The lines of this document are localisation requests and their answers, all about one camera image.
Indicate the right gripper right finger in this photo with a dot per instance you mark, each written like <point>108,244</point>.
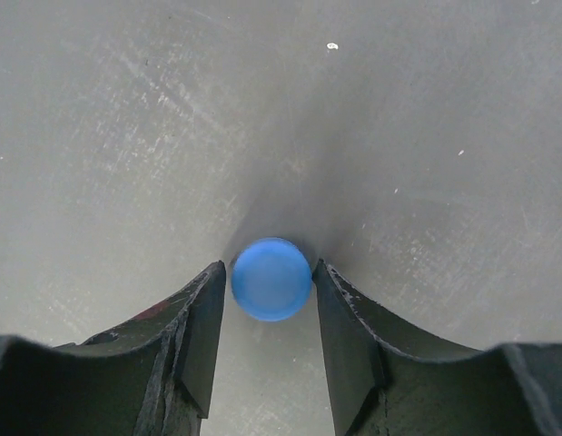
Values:
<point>386,376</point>

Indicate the blue bottle cap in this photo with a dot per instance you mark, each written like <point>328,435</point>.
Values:
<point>271,280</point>

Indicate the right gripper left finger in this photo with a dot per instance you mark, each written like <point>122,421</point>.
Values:
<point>150,375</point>

